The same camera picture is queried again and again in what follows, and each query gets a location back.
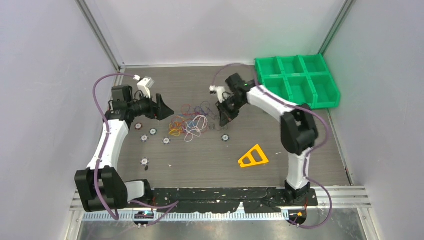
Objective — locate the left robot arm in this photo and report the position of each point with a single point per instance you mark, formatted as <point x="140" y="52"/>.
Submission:
<point x="99" y="186"/>

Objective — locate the poker chip upper left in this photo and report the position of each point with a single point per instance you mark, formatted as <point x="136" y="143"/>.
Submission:
<point x="153" y="131"/>

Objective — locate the poker chip lower left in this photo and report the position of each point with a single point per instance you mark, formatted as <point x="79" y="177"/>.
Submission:
<point x="144" y="161"/>

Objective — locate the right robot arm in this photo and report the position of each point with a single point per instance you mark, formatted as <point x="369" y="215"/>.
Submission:
<point x="297" y="127"/>

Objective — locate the green compartment bin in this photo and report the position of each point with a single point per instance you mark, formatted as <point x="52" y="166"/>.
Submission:
<point x="300" y="79"/>

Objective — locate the poker chip centre right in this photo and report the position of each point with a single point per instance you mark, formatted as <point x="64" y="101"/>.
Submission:
<point x="225" y="137"/>

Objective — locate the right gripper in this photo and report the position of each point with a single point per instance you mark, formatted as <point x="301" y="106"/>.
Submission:
<point x="227" y="116"/>

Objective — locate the right controller board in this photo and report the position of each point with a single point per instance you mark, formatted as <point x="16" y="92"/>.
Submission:
<point x="297" y="217"/>

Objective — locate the left controller board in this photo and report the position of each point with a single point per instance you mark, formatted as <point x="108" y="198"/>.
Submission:
<point x="143" y="217"/>

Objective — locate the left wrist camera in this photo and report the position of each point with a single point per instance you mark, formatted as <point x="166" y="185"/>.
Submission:
<point x="144" y="85"/>

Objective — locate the controller board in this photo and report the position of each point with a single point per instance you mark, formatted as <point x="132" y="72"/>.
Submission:
<point x="297" y="217"/>
<point x="143" y="217"/>

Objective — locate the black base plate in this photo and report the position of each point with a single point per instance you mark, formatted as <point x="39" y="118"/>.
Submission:
<point x="254" y="200"/>

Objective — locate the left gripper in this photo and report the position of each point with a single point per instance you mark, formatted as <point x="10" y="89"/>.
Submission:
<point x="159" y="110"/>

